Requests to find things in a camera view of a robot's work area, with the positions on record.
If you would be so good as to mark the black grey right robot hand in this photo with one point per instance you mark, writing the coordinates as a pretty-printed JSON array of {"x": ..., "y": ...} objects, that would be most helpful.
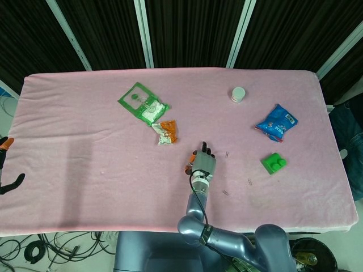
[{"x": 204, "y": 164}]

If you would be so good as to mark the black grey left robot hand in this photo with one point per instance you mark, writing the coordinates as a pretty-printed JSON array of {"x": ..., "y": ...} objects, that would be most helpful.
[{"x": 11, "y": 184}]

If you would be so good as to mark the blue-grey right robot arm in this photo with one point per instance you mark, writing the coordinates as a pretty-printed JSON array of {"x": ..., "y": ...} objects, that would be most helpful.
[{"x": 195, "y": 209}]

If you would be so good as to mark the orange white crumpled packet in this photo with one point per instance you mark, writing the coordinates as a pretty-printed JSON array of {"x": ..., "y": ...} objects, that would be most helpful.
[{"x": 167, "y": 133}]

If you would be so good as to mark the green plastic block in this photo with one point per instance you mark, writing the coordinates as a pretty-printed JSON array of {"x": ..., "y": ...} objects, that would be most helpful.
[{"x": 273, "y": 164}]

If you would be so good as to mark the pink table cloth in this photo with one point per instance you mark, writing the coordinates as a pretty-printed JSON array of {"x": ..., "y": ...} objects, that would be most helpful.
[{"x": 85, "y": 170}]

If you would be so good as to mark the small white jar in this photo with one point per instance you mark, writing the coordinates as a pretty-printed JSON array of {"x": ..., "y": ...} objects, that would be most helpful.
[{"x": 238, "y": 95}]

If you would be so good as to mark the blue snack bag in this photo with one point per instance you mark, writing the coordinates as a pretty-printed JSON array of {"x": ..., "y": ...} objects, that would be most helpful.
[{"x": 278, "y": 123}]

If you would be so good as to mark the green white snack packet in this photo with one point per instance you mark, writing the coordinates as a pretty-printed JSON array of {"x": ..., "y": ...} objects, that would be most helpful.
[{"x": 136, "y": 97}]

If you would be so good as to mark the blue-grey robot torso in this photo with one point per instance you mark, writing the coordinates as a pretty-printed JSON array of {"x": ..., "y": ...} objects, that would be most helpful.
[{"x": 158, "y": 255}]

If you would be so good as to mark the green checkered cloth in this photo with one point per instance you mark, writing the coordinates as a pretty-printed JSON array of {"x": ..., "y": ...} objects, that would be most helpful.
[{"x": 241, "y": 265}]

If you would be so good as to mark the black fabric screen panel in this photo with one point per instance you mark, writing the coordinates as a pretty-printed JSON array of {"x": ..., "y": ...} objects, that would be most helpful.
[
  {"x": 346, "y": 76},
  {"x": 107, "y": 34},
  {"x": 297, "y": 31},
  {"x": 25, "y": 37},
  {"x": 193, "y": 31}
]

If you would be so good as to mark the person in blue jeans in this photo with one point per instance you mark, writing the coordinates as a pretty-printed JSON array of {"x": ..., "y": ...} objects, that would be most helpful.
[{"x": 354, "y": 141}]

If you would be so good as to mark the black round bin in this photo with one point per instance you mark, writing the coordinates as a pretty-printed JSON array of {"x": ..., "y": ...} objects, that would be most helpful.
[{"x": 326, "y": 255}]

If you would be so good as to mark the white screen frame post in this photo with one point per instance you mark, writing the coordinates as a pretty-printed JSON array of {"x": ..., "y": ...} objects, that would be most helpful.
[
  {"x": 8, "y": 89},
  {"x": 340, "y": 48},
  {"x": 144, "y": 34},
  {"x": 71, "y": 37},
  {"x": 241, "y": 34}
]

